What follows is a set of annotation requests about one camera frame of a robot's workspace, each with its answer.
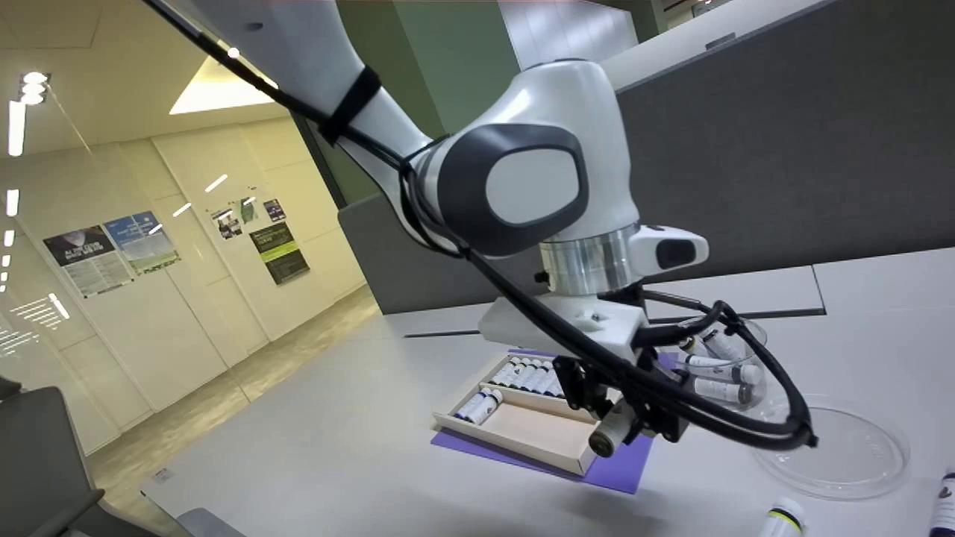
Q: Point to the clear plastic container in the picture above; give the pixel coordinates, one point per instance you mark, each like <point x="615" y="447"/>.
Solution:
<point x="749" y="368"/>

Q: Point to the dark wall poster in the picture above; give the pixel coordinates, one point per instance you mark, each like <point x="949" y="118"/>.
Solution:
<point x="84" y="256"/>

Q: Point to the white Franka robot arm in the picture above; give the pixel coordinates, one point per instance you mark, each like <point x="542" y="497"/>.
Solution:
<point x="557" y="107"/>

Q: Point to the dark grey chair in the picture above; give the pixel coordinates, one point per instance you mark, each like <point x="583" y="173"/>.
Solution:
<point x="40" y="467"/>

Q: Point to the small wall poster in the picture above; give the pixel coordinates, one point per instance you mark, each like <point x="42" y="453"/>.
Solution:
<point x="272" y="210"/>
<point x="248" y="207"/>
<point x="227" y="222"/>

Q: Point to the black and green poster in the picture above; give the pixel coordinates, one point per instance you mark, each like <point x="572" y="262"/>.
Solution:
<point x="278" y="253"/>

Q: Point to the wooden compartment tray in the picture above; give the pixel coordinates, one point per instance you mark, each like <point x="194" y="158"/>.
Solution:
<point x="525" y="434"/>

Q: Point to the blue wall poster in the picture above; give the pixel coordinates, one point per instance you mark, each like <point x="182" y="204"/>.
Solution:
<point x="143" y="243"/>

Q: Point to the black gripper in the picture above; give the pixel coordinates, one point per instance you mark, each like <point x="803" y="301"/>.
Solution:
<point x="645" y="376"/>

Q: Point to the short grey partition panel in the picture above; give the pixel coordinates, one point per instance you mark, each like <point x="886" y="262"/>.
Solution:
<point x="913" y="121"/>

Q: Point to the clear round lid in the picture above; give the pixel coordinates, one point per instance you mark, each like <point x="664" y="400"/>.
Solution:
<point x="836" y="450"/>

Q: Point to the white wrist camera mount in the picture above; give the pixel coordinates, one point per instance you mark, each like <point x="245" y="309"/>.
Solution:
<point x="557" y="322"/>

